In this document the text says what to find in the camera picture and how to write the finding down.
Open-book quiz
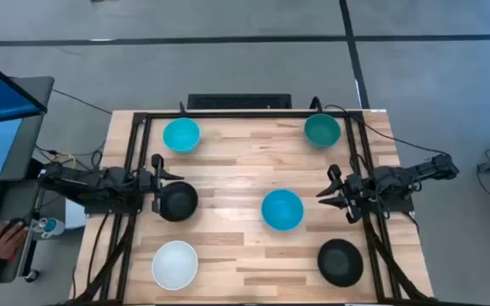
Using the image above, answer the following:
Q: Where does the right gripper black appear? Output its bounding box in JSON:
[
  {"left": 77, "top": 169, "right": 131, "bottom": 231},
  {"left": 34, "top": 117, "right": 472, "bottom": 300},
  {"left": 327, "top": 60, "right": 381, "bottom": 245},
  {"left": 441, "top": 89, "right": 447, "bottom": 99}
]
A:
[{"left": 316, "top": 163, "right": 364, "bottom": 225}]

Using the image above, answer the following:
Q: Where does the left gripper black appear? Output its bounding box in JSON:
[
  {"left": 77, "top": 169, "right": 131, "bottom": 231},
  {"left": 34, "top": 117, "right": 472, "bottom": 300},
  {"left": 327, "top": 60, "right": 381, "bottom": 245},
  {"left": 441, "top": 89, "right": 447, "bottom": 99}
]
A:
[{"left": 137, "top": 153, "right": 185, "bottom": 214}]

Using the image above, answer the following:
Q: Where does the black bowl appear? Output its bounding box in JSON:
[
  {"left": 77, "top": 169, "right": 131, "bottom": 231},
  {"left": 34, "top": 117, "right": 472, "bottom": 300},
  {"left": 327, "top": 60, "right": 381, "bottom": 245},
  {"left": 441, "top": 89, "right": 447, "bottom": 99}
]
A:
[
  {"left": 158, "top": 181, "right": 199, "bottom": 223},
  {"left": 316, "top": 238, "right": 364, "bottom": 288}
]

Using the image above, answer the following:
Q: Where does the light turquoise bowl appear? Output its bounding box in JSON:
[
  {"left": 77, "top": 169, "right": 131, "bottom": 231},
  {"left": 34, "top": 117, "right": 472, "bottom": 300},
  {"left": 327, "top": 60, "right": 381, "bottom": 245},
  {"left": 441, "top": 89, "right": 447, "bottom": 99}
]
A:
[{"left": 162, "top": 117, "right": 202, "bottom": 154}]

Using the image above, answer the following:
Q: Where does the blue bowl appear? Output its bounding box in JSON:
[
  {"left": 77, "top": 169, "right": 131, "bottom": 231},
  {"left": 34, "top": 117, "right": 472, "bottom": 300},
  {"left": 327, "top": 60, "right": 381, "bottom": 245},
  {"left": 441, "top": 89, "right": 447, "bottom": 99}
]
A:
[{"left": 260, "top": 189, "right": 305, "bottom": 232}]

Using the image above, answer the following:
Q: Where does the teal green bowl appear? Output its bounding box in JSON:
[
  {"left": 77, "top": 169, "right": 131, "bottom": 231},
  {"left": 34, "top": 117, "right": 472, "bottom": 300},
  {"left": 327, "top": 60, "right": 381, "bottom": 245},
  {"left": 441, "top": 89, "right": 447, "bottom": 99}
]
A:
[{"left": 304, "top": 113, "right": 342, "bottom": 150}]

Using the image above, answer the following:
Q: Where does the white bowl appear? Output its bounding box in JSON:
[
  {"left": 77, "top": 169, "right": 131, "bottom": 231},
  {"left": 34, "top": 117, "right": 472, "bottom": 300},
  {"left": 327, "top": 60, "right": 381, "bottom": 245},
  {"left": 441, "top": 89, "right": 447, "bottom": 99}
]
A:
[{"left": 151, "top": 240, "right": 199, "bottom": 292}]

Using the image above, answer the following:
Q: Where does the white box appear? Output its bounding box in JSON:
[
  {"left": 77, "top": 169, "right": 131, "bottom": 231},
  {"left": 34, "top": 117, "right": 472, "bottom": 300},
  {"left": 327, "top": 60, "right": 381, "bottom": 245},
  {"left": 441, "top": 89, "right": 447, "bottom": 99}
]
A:
[{"left": 64, "top": 198, "right": 87, "bottom": 230}]

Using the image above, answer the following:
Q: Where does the black perforated computer case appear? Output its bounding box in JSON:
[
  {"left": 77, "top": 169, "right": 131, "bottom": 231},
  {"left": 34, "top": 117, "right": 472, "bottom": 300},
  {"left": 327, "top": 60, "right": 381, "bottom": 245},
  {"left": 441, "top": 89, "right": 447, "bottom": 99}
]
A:
[{"left": 186, "top": 93, "right": 293, "bottom": 111}]

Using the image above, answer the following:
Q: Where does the white bottle teal cap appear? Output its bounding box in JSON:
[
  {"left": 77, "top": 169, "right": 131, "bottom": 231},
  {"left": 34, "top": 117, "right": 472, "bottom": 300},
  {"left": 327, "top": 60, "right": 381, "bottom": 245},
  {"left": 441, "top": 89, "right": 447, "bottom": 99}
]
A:
[{"left": 31, "top": 217, "right": 66, "bottom": 239}]

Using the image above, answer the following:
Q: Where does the grey-framed monitor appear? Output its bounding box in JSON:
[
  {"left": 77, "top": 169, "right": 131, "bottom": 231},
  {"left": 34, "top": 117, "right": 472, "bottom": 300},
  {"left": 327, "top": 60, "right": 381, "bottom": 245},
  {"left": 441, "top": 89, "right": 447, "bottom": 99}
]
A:
[{"left": 0, "top": 76, "right": 55, "bottom": 184}]

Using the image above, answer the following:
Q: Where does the black computer mouse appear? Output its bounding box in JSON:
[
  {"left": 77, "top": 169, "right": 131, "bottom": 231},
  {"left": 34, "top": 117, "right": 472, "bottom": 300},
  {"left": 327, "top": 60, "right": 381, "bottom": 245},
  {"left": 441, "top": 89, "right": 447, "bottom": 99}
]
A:
[{"left": 0, "top": 217, "right": 28, "bottom": 239}]

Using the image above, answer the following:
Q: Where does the person's hand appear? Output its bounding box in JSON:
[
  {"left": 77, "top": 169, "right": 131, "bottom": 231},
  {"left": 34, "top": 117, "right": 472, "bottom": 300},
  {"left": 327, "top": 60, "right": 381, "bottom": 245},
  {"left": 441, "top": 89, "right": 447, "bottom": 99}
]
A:
[{"left": 0, "top": 220, "right": 30, "bottom": 261}]

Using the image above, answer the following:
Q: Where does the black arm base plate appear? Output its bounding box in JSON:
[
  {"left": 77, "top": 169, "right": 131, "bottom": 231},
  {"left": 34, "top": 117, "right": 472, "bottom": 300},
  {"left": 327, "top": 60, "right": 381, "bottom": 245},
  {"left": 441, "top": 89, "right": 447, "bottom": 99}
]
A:
[
  {"left": 83, "top": 186, "right": 144, "bottom": 215},
  {"left": 367, "top": 186, "right": 415, "bottom": 213}
]

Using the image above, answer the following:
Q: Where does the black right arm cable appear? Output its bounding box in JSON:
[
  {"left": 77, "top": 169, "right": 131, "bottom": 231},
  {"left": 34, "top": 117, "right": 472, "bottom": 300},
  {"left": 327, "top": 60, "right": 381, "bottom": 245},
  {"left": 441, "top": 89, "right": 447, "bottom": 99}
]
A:
[{"left": 310, "top": 96, "right": 453, "bottom": 158}]

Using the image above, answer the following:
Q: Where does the black cable bundle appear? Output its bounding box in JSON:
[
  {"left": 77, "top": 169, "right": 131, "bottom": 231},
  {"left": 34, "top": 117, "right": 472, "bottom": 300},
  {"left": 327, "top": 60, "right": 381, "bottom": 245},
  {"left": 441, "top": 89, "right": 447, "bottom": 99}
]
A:
[
  {"left": 72, "top": 212, "right": 138, "bottom": 305},
  {"left": 362, "top": 212, "right": 433, "bottom": 305}
]

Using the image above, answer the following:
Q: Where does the yellow cable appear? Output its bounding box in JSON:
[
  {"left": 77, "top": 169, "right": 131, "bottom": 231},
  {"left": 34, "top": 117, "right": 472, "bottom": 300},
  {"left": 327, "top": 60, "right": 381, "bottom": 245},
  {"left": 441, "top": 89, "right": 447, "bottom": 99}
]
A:
[{"left": 55, "top": 153, "right": 78, "bottom": 171}]

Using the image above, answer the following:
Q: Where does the black metal table frame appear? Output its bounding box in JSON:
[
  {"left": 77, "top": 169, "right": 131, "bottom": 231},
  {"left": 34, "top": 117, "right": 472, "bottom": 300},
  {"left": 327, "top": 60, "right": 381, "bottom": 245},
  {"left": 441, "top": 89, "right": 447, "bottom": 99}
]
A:
[{"left": 70, "top": 110, "right": 437, "bottom": 306}]

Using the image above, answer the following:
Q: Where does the thin black floor cable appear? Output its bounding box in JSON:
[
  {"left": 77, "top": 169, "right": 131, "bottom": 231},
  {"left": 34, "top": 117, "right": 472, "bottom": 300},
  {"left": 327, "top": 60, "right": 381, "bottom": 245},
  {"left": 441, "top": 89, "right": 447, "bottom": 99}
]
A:
[{"left": 51, "top": 88, "right": 114, "bottom": 116}]

